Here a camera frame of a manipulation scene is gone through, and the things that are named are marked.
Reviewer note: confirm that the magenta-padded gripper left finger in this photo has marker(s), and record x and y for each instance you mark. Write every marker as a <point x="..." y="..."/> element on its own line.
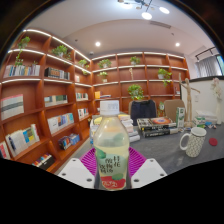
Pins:
<point x="75" y="171"/>

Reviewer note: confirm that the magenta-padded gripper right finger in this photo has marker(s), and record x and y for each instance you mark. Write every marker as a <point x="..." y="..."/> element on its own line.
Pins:
<point x="148" y="171"/>

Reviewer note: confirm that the clear drink bottle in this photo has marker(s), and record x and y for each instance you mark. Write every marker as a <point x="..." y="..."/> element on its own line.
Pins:
<point x="111" y="150"/>

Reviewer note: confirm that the stack of dark books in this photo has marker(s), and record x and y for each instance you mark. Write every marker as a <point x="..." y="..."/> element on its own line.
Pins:
<point x="156" y="126"/>

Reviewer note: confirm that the stack of colourful books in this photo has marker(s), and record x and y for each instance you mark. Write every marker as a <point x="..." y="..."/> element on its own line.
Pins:
<point x="130" y="128"/>

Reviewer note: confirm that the white mug, triangle pattern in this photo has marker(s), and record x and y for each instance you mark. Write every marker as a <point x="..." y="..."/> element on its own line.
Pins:
<point x="195" y="143"/>

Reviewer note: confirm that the dark office chair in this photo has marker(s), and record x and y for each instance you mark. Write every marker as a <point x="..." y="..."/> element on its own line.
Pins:
<point x="143" y="111"/>

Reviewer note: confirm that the tan chair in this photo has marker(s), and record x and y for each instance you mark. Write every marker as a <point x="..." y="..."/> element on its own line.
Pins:
<point x="171" y="108"/>

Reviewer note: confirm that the flat round red coaster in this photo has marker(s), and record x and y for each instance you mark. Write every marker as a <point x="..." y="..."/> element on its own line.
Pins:
<point x="213" y="142"/>

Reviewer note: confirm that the small green box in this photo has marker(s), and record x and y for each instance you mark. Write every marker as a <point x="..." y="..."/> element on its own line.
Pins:
<point x="199" y="120"/>

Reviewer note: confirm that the stack of white books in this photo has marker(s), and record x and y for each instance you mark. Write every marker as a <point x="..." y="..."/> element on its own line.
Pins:
<point x="208" y="116"/>

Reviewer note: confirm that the wooden artist mannequin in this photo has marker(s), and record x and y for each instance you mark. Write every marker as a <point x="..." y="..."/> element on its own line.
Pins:
<point x="189" y="100"/>

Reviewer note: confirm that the white desk partition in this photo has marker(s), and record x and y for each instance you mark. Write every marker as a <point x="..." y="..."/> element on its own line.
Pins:
<point x="205" y="96"/>

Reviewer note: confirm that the grey window curtain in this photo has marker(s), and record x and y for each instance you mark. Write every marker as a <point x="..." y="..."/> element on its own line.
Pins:
<point x="208" y="66"/>

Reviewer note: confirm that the round recessed ceiling light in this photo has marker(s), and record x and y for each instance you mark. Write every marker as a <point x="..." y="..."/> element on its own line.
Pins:
<point x="97" y="43"/>
<point x="177" y="44"/>

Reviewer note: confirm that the window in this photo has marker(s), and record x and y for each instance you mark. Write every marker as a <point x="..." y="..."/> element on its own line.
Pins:
<point x="221" y="63"/>

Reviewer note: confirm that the ceiling air vent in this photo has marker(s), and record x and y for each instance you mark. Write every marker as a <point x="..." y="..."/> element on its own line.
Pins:
<point x="160" y="24"/>

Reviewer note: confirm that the branched ceiling lamp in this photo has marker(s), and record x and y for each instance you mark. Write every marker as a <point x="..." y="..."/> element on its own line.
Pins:
<point x="146" y="15"/>

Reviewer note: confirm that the wooden wall shelf unit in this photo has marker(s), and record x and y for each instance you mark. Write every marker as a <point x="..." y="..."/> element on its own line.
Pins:
<point x="43" y="110"/>

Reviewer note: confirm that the black track light rail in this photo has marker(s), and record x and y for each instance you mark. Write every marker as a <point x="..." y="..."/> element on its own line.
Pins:
<point x="206" y="52"/>

